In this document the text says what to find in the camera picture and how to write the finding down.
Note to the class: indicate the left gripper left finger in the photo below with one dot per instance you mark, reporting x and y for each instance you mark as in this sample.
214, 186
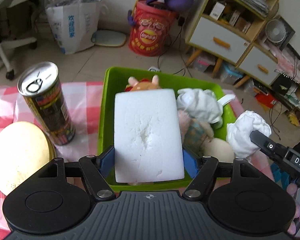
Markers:
94, 170

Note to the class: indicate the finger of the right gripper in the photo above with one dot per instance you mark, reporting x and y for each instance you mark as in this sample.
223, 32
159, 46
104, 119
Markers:
272, 150

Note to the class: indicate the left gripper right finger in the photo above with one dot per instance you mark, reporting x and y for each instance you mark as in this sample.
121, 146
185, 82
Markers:
202, 171

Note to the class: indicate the white balled cloth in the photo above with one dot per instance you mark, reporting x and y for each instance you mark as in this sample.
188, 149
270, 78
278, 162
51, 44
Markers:
238, 133

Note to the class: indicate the white foam sponge block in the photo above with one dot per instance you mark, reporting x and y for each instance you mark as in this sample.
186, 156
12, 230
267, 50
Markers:
147, 137

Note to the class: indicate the pink fluffy towel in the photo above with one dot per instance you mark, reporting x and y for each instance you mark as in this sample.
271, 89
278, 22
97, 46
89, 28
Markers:
184, 123

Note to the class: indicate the white crumpled cloth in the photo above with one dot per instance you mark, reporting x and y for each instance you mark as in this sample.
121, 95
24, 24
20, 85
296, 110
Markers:
203, 105

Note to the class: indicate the low white drawer cabinet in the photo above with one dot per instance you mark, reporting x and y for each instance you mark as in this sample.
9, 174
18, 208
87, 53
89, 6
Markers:
259, 64

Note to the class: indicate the blue lid storage box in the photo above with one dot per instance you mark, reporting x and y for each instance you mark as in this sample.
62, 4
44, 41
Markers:
229, 74

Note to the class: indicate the green plastic bin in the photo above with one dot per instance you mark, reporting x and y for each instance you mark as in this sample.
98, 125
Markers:
115, 81

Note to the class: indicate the burger plush toy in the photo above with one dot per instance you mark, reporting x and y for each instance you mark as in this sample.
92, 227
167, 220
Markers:
144, 84

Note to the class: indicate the tall drink can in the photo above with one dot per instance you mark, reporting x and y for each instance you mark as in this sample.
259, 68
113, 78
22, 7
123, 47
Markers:
41, 88

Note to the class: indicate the white power adapter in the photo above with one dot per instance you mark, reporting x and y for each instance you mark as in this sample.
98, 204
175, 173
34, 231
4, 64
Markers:
154, 69

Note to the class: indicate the clear plastic storage box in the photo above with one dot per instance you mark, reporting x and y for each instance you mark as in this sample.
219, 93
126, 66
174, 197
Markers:
204, 61

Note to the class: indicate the small white desk fan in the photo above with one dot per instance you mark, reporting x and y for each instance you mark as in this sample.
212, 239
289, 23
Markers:
275, 31

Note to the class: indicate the white bathroom scale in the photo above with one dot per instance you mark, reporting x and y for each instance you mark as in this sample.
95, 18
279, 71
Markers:
108, 38

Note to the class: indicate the red chips bucket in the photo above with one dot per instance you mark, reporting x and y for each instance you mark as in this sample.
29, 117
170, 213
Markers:
150, 27

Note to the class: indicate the tall wooden shelf cabinet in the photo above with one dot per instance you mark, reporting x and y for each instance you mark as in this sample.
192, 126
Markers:
226, 29

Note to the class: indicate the white paper shopping bag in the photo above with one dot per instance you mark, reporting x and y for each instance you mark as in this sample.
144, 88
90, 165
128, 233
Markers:
73, 23

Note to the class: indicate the white office chair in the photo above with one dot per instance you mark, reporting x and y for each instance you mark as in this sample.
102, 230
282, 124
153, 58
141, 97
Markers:
16, 20

